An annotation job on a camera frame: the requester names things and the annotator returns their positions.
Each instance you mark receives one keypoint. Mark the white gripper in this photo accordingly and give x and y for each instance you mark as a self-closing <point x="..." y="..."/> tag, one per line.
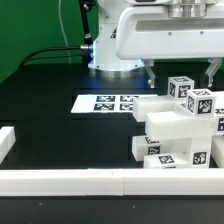
<point x="149" y="33"/>

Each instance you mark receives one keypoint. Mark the white chair back long part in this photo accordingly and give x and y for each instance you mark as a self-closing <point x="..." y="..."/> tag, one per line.
<point x="165" y="119"/>

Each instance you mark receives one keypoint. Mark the white chair seat part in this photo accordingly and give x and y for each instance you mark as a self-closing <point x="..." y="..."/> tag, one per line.
<point x="190" y="152"/>

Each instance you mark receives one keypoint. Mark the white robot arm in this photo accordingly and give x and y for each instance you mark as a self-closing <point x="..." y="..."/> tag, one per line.
<point x="104" y="58"/>

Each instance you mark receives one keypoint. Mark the white marker sheet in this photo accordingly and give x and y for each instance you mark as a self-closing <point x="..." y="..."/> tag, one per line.
<point x="93" y="103"/>

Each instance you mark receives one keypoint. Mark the white right rail block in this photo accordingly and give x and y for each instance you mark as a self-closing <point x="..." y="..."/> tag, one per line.
<point x="218" y="150"/>

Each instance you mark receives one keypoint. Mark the white rail block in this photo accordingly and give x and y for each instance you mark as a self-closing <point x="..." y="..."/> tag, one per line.
<point x="7" y="140"/>
<point x="218" y="150"/>

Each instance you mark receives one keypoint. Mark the white left rail block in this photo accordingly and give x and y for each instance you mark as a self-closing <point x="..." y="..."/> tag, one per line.
<point x="7" y="140"/>

